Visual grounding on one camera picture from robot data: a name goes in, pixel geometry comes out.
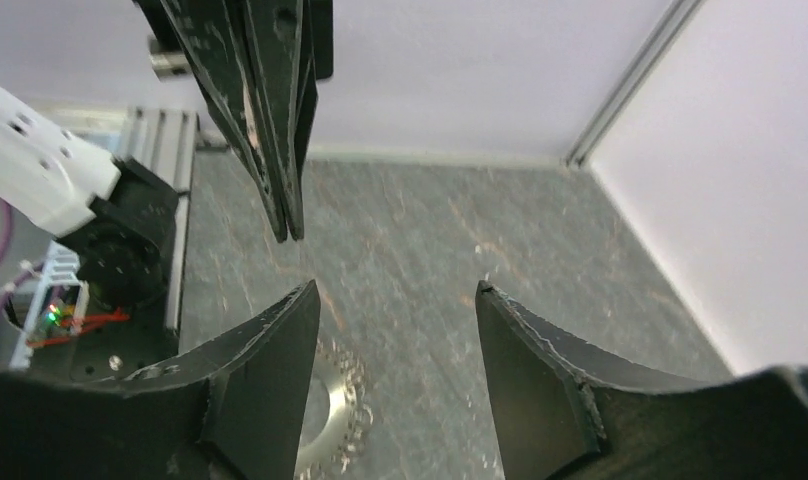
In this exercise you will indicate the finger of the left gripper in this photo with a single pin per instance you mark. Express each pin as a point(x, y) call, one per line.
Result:
point(201, 31)
point(290, 49)

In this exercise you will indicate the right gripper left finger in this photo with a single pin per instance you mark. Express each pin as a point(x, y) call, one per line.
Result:
point(233, 407)

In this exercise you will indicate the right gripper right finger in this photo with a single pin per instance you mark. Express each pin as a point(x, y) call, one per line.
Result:
point(564, 408)

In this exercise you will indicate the metal disc with key rings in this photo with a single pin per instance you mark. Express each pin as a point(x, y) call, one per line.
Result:
point(341, 439)

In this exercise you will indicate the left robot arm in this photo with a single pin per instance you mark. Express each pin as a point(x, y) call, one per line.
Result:
point(117, 216)

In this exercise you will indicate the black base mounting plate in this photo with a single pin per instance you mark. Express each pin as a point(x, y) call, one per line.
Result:
point(111, 348)

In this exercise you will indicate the aluminium frame rail front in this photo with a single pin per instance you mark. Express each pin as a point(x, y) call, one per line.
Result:
point(164, 141)

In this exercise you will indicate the white slotted cable duct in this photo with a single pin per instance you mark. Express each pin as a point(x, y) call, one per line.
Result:
point(59, 302)

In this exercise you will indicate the aluminium corner post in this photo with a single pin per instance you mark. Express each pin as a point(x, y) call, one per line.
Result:
point(676, 17)

